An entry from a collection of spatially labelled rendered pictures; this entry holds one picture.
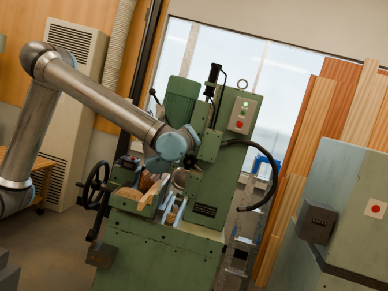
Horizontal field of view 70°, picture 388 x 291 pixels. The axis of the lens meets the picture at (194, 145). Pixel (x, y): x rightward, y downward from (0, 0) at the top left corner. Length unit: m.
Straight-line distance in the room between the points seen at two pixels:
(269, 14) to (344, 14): 0.64
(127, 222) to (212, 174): 0.48
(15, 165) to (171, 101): 0.73
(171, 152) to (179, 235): 0.65
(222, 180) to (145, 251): 0.51
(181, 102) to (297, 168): 1.55
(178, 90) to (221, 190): 0.54
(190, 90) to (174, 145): 0.62
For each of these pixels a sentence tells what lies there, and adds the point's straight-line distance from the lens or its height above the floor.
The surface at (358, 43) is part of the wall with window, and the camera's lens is 3.01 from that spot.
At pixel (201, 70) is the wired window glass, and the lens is 2.86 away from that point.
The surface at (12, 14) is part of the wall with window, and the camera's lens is 3.72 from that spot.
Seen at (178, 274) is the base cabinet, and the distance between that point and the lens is 1.50.
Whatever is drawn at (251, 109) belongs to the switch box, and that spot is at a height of 1.44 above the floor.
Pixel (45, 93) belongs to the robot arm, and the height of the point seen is 1.29.
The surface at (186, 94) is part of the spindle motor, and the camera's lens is 1.41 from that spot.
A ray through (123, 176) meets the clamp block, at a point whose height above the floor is 0.91.
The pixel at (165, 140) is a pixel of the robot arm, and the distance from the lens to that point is 0.83.
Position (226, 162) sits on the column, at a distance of 1.39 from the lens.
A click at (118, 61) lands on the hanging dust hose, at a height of 1.58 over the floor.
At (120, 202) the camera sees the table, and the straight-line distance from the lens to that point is 1.35.
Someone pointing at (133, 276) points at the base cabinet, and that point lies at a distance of 1.56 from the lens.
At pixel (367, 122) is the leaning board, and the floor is 1.64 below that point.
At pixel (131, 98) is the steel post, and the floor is 1.28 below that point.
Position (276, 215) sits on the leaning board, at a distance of 2.65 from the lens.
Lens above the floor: 1.40
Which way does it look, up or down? 8 degrees down
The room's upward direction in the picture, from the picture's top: 15 degrees clockwise
